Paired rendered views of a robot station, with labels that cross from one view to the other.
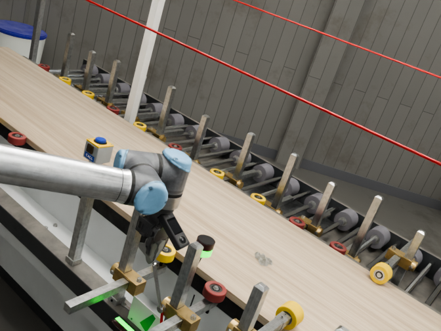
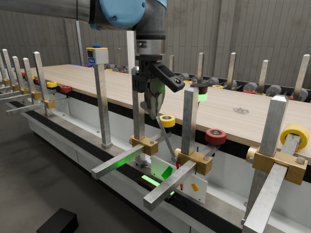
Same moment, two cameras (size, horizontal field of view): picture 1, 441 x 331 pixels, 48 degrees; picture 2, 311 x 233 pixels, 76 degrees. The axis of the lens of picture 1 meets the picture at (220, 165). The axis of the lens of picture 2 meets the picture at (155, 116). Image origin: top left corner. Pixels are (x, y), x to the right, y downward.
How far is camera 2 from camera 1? 0.93 m
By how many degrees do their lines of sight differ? 8
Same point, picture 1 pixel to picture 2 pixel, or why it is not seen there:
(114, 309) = (139, 170)
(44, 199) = (90, 119)
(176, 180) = (154, 16)
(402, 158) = (276, 74)
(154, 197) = not seen: outside the picture
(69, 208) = not seen: hidden behind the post
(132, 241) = (138, 112)
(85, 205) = (101, 101)
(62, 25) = not seen: hidden behind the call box
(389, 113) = (263, 53)
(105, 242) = (128, 131)
